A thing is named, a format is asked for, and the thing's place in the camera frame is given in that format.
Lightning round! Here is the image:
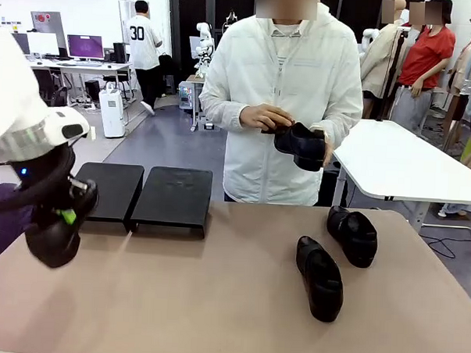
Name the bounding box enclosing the white monitor back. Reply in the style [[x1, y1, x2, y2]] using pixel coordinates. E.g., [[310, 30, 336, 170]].
[[26, 31, 61, 57]]

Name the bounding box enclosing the person's right hand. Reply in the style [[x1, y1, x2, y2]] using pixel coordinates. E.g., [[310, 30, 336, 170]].
[[238, 102, 298, 133]]

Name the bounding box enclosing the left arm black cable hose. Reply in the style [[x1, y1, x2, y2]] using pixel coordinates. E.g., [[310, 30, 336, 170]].
[[0, 149, 78, 220]]

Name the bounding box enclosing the black computer under desk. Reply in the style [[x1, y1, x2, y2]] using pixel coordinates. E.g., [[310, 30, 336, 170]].
[[83, 79, 102, 103]]

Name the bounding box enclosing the silver reflective panel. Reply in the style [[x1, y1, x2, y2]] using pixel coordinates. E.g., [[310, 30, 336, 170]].
[[116, 0, 155, 47]]

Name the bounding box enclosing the white side table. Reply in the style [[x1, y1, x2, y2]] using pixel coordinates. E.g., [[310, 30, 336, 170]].
[[327, 116, 471, 255]]

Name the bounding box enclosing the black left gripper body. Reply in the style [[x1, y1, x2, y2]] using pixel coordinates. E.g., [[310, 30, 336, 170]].
[[33, 174, 90, 223]]

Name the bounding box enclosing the person's right forearm white sleeve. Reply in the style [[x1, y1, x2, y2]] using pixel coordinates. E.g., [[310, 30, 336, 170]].
[[197, 87, 247, 134]]

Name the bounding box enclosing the long white office desk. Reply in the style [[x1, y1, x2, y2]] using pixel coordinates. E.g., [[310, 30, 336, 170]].
[[25, 56, 134, 107]]

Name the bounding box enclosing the monitor with purple screen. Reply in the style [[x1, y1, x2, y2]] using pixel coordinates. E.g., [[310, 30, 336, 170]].
[[66, 34, 106, 61]]

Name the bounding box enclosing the person's left forearm white sleeve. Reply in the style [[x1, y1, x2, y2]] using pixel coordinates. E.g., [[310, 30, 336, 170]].
[[318, 91, 365, 152]]

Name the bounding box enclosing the black desktop computer tower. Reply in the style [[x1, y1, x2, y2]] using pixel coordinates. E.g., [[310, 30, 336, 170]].
[[112, 41, 129, 64]]

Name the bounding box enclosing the black tripod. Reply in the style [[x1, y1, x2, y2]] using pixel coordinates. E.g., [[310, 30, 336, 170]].
[[376, 27, 409, 123]]

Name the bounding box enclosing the person's left hand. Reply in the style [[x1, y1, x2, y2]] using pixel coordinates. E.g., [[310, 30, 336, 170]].
[[309, 126, 335, 168]]

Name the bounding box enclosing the white air purifier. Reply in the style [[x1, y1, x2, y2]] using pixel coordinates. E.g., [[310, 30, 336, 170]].
[[96, 81, 129, 140]]

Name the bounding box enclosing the grey board red sticker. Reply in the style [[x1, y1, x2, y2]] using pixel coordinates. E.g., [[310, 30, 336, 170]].
[[28, 9, 70, 57]]

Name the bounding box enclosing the background person white jersey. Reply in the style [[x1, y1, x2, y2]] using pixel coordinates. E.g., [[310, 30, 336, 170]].
[[120, 0, 168, 117]]

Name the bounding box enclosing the black floor cable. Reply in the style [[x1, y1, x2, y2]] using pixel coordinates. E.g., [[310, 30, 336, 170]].
[[422, 234, 459, 261]]

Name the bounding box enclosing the monitor with black screen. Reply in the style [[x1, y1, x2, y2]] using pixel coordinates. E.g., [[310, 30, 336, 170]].
[[10, 32, 33, 55]]

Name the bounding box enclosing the black mesh office chair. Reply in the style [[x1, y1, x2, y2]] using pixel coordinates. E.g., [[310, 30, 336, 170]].
[[30, 68, 75, 109]]

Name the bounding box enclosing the small wooden side table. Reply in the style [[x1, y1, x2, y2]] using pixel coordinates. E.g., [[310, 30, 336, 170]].
[[183, 73, 204, 134]]

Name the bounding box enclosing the computer case with lights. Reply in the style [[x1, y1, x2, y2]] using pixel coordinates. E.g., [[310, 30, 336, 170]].
[[177, 80, 198, 112]]

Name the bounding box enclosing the person in white jacket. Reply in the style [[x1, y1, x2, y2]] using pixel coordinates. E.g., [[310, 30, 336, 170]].
[[194, 0, 369, 209]]

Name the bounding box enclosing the black shoe stand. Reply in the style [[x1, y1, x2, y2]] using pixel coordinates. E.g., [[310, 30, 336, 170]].
[[129, 165, 214, 241], [71, 161, 145, 235]]

